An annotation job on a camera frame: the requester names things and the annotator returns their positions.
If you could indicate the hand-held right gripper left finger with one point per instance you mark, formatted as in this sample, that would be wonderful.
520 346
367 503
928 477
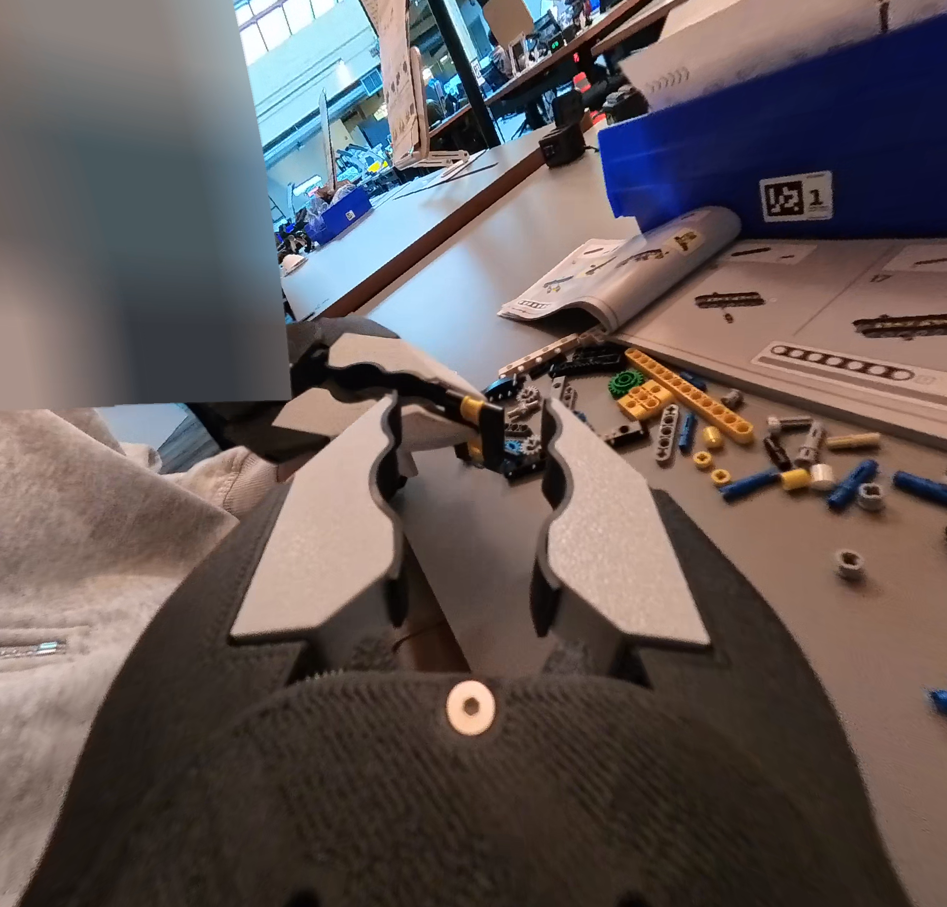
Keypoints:
318 552

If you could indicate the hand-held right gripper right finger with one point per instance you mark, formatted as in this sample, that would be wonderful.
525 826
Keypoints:
621 552

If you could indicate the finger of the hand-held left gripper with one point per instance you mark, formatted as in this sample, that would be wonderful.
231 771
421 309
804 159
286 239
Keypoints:
436 429
399 363

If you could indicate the black yellow lego assembly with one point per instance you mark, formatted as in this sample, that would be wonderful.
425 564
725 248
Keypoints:
490 426

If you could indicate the blue lego gear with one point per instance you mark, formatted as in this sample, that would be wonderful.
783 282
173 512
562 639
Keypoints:
503 387
527 463

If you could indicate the long grey lego beam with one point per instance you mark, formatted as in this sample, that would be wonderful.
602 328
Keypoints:
540 354

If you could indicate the green lego gear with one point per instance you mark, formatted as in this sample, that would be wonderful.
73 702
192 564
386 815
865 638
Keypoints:
629 385

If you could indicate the long yellow lego beam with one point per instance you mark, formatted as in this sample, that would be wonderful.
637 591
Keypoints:
688 392

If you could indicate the grey lego bush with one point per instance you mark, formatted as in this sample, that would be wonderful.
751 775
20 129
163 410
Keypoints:
851 564

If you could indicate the scattered loose lego pieces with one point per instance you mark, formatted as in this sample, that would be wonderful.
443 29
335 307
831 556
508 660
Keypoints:
851 481

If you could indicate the lego instruction booklet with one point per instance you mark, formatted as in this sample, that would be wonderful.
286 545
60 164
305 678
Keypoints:
814 307

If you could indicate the small white round object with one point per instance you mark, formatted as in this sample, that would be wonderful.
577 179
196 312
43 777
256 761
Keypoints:
294 264

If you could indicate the small blue bin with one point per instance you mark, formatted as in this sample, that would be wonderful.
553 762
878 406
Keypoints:
344 215

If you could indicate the grey sweatshirt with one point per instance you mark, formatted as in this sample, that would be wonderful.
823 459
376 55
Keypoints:
89 552

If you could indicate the black power adapter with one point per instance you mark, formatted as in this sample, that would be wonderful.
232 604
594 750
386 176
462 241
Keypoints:
562 146

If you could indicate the plywood panel stand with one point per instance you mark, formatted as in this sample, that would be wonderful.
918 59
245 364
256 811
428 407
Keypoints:
396 70

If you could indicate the black metal pole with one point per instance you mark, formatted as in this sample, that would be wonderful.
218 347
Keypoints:
459 56

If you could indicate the blue plastic bin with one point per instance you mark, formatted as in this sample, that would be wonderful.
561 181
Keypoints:
740 152

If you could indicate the white cardboard box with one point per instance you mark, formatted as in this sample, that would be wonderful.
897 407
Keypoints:
777 19

